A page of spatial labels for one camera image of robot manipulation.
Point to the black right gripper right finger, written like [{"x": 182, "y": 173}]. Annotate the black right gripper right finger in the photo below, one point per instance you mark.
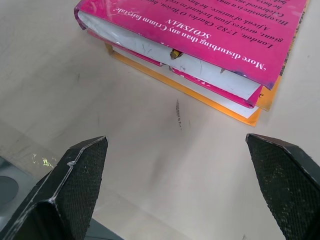
[{"x": 287, "y": 185}]

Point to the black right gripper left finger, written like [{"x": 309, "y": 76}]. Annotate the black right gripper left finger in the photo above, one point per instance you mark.
[{"x": 75, "y": 185}]

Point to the pink hardcover book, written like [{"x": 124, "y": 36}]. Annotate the pink hardcover book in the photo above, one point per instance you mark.
[{"x": 200, "y": 40}]

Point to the orange book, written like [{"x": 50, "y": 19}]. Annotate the orange book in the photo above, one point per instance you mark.
[{"x": 262, "y": 100}]

